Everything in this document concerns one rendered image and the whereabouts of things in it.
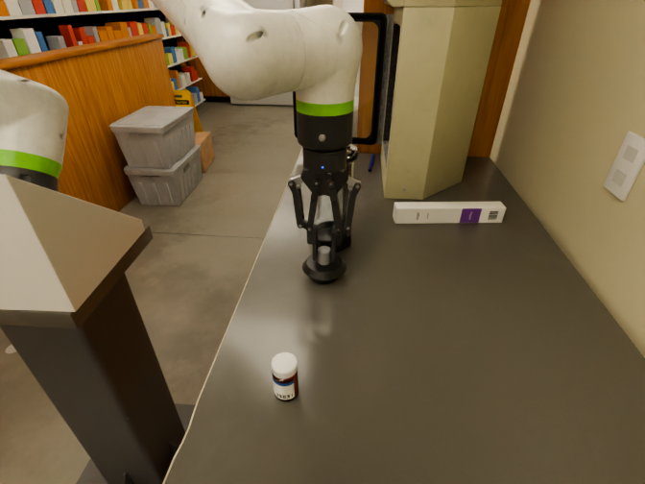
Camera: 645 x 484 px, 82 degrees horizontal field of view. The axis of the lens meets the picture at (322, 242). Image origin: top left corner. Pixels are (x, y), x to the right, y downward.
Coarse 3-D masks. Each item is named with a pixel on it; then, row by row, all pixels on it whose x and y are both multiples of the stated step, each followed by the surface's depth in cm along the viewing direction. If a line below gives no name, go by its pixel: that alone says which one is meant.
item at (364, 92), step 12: (360, 24) 111; (372, 24) 111; (372, 36) 112; (372, 48) 114; (372, 60) 116; (360, 72) 119; (372, 72) 118; (360, 84) 120; (372, 84) 120; (360, 96) 123; (372, 96) 122; (360, 108) 125; (360, 120) 127; (360, 132) 129
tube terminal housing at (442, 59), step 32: (416, 0) 80; (448, 0) 80; (480, 0) 85; (416, 32) 84; (448, 32) 83; (480, 32) 90; (416, 64) 87; (448, 64) 88; (480, 64) 96; (416, 96) 91; (448, 96) 93; (480, 96) 102; (416, 128) 95; (448, 128) 99; (384, 160) 114; (416, 160) 100; (448, 160) 106; (384, 192) 107; (416, 192) 105
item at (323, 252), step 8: (320, 248) 74; (328, 248) 74; (312, 256) 77; (320, 256) 74; (328, 256) 74; (336, 256) 77; (304, 264) 76; (312, 264) 75; (320, 264) 75; (328, 264) 75; (336, 264) 75; (344, 264) 76; (304, 272) 75; (312, 272) 73; (320, 272) 73; (328, 272) 73; (336, 272) 73; (344, 272) 75; (320, 280) 74; (328, 280) 74
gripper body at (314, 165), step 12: (312, 156) 60; (324, 156) 59; (336, 156) 60; (312, 168) 61; (324, 168) 61; (336, 168) 61; (312, 180) 65; (324, 180) 65; (336, 180) 64; (324, 192) 66; (336, 192) 66
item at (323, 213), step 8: (352, 152) 75; (352, 168) 77; (352, 176) 78; (344, 192) 77; (320, 200) 78; (328, 200) 78; (344, 200) 78; (320, 208) 80; (328, 208) 79; (344, 208) 80; (320, 216) 81; (328, 216) 80; (344, 216) 81; (320, 224) 82; (328, 224) 81; (320, 232) 83; (328, 232) 82; (344, 232) 83; (328, 240) 83
